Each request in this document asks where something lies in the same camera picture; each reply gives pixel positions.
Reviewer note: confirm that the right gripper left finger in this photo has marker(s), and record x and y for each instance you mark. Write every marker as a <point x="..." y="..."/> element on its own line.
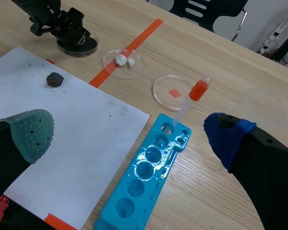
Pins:
<point x="16" y="153"/>

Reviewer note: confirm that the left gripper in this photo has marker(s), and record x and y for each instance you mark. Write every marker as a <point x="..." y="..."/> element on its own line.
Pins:
<point x="62" y="21"/>

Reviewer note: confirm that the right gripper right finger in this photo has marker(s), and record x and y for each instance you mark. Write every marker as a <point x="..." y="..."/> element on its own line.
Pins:
<point x="259" y="167"/>

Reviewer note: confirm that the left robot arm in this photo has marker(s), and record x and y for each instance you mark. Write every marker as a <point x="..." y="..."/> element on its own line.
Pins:
<point x="37" y="9"/>

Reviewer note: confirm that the glass dish with black powder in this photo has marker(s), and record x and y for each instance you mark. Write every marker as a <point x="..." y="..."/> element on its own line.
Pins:
<point x="88" y="46"/>

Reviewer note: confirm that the small dark stone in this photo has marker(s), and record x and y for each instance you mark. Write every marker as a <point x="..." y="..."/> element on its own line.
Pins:
<point x="54" y="79"/>

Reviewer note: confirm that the white lump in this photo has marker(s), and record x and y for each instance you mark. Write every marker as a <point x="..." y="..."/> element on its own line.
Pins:
<point x="121" y="60"/>
<point x="130" y="62"/>

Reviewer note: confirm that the white sheet of paper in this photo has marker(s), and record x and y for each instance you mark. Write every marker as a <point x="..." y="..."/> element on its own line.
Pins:
<point x="69" y="134"/>

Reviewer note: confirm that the clear plastic beaker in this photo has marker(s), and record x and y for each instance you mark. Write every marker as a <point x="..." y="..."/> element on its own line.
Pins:
<point x="264" y="107"/>

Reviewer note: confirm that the clear glass dish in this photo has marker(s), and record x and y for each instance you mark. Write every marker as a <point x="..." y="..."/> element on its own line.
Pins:
<point x="134" y="69"/>
<point x="168" y="82"/>

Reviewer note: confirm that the dropper with red bulb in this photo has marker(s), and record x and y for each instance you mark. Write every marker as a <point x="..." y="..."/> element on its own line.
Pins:
<point x="198" y="90"/>

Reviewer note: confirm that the turquoise rack with round holes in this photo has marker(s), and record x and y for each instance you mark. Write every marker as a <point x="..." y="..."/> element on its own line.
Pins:
<point x="136" y="187"/>

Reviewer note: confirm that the dark blue chair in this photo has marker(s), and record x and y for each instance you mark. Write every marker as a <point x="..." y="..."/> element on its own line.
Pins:
<point x="206" y="12"/>

